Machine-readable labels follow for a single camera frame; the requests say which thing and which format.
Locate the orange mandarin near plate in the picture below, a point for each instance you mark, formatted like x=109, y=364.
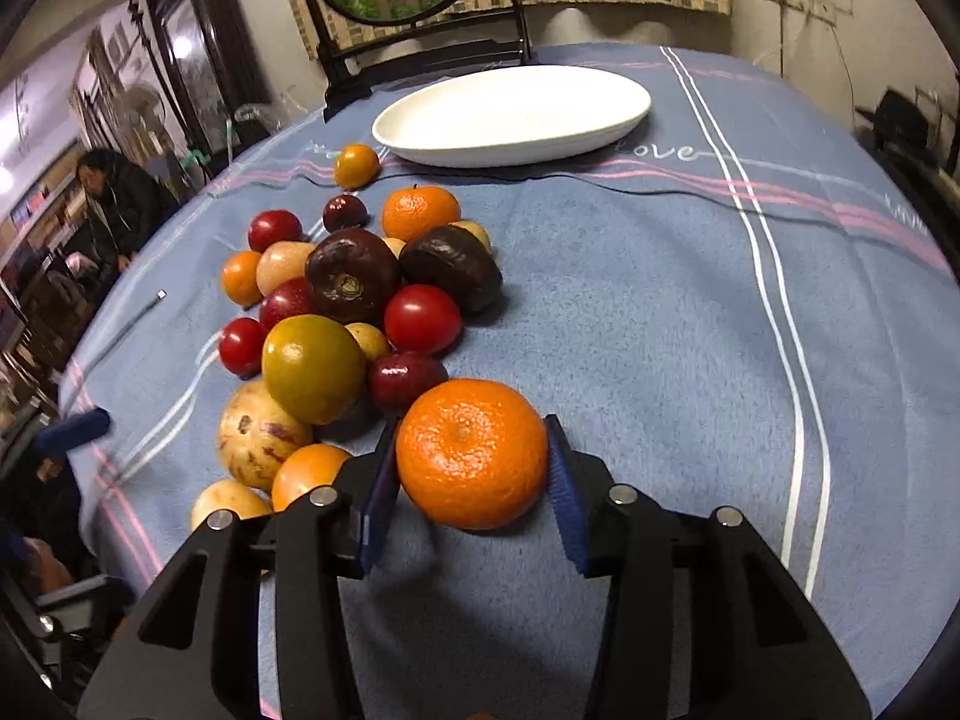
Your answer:
x=411, y=211

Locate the red tomato centre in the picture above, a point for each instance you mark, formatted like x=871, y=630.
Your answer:
x=422, y=319

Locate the large orange mandarin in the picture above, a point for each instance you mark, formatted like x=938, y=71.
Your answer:
x=472, y=454

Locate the red tomato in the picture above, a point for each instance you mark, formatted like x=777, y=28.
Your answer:
x=272, y=226
x=422, y=319

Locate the tan round fruit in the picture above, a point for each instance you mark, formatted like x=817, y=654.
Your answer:
x=283, y=261

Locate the small pale striped fruit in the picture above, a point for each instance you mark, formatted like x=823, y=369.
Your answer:
x=477, y=231

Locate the striped pepino melon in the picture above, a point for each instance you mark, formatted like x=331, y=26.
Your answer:
x=256, y=436

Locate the pale yellow round fruit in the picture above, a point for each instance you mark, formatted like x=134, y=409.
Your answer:
x=231, y=495

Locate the red tomato left edge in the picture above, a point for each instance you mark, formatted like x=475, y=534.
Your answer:
x=240, y=347

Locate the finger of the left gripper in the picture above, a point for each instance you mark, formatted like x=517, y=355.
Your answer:
x=75, y=431

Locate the round goldfish screen on stand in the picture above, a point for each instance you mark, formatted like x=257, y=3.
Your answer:
x=347, y=30

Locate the small dark plum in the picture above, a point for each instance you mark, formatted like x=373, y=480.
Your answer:
x=344, y=211

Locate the red tomato far left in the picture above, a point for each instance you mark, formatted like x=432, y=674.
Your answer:
x=272, y=226

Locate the small yellow fruit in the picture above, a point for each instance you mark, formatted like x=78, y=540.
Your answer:
x=369, y=339

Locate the small yellow-orange tomato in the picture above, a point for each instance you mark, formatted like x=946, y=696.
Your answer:
x=356, y=166

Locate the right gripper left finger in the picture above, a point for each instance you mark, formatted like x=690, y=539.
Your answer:
x=190, y=648

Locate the dark wooden framed mirror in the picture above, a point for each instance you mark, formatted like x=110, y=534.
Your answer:
x=213, y=69

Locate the orange tomato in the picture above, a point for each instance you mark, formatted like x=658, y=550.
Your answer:
x=308, y=467
x=239, y=278

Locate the red nectarine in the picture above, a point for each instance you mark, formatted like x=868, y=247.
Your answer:
x=291, y=298

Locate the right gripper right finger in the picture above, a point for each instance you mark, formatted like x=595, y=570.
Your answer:
x=702, y=619

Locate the seated person in black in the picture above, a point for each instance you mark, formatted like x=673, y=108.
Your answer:
x=124, y=204

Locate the white oval plate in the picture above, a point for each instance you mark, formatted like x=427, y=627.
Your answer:
x=512, y=116

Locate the dark red plum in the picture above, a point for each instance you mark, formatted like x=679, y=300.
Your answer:
x=398, y=380

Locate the green-yellow tomato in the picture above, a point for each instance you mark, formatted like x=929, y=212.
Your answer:
x=313, y=368

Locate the dark purple fruit right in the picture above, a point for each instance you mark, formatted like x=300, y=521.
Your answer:
x=453, y=259

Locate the dark purple fruit with calyx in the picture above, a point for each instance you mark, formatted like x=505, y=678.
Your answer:
x=353, y=275

